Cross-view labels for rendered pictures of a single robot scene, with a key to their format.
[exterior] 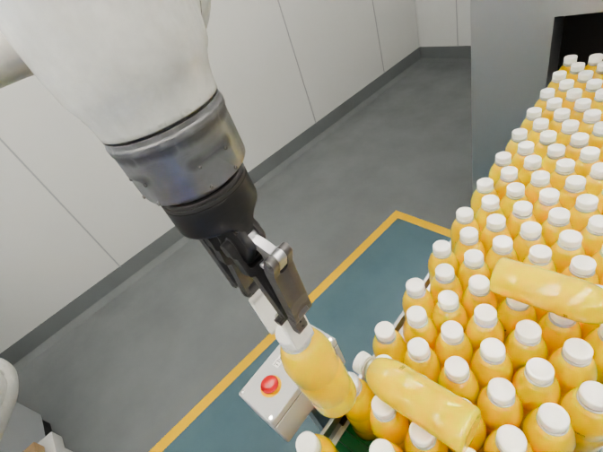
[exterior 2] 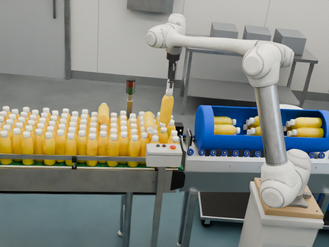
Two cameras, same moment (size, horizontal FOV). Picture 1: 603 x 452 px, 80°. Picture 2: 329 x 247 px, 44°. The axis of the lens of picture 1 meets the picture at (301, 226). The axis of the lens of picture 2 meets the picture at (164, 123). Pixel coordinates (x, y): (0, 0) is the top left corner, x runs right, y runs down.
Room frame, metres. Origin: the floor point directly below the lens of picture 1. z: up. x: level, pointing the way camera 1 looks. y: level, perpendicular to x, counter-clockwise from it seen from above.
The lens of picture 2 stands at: (2.27, 1.00, 2.30)
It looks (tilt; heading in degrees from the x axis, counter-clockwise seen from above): 27 degrees down; 205
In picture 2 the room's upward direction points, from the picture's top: 6 degrees clockwise
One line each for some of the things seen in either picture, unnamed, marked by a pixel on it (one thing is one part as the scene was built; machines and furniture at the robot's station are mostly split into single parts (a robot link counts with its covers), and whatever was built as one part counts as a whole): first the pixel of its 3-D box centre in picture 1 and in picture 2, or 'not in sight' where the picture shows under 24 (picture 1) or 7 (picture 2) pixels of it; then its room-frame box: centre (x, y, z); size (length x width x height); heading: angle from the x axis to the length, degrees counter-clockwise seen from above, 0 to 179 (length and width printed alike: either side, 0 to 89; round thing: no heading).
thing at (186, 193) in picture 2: not in sight; (185, 213); (-0.03, 0.16, 0.31); 0.06 x 0.06 x 0.63; 34
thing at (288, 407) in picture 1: (294, 377); (163, 155); (0.42, 0.14, 1.05); 0.20 x 0.10 x 0.10; 124
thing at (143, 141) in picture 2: not in sight; (143, 148); (0.34, -0.04, 0.99); 0.07 x 0.07 x 0.19
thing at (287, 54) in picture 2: not in sight; (274, 55); (0.35, 0.62, 1.75); 0.18 x 0.14 x 0.13; 84
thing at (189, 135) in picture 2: not in sight; (188, 140); (0.06, 0.14, 0.99); 0.10 x 0.02 x 0.12; 34
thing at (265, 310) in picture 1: (269, 308); (170, 87); (0.29, 0.07, 1.42); 0.03 x 0.01 x 0.07; 124
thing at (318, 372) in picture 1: (317, 369); (166, 107); (0.28, 0.06, 1.28); 0.07 x 0.07 x 0.19
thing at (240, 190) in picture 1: (223, 218); (172, 60); (0.27, 0.06, 1.57); 0.08 x 0.07 x 0.09; 34
